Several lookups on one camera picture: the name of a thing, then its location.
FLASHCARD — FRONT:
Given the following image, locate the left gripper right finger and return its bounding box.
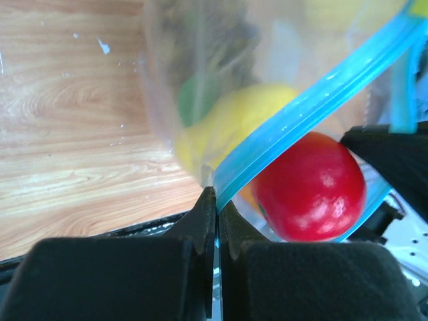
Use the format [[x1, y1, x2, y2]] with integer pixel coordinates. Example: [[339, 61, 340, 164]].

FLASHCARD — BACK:
[[217, 204, 421, 320]]

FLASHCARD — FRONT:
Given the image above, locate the red toy fruit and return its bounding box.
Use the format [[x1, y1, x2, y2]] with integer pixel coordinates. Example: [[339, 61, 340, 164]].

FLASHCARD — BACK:
[[251, 132, 366, 242]]

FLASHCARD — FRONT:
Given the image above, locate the yellow toy banana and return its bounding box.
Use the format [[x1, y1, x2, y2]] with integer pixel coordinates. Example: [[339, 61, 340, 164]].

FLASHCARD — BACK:
[[174, 84, 298, 176]]

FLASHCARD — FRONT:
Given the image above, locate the clear zip top bag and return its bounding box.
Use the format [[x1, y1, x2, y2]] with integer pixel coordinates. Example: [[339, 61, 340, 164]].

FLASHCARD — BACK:
[[142, 0, 428, 243]]

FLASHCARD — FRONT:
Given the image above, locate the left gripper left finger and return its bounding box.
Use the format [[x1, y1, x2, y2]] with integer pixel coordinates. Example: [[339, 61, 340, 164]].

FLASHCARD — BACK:
[[1, 187, 217, 320]]

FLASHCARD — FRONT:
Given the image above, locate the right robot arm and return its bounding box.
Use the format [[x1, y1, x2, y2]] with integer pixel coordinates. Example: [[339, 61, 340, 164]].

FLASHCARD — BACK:
[[338, 122, 427, 286]]

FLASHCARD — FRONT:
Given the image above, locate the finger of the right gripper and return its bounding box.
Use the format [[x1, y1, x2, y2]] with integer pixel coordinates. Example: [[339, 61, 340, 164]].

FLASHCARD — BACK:
[[340, 121, 427, 221]]

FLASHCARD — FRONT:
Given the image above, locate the longan fruit bunch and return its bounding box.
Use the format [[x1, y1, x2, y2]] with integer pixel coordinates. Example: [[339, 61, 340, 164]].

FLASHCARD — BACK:
[[156, 0, 263, 88]]

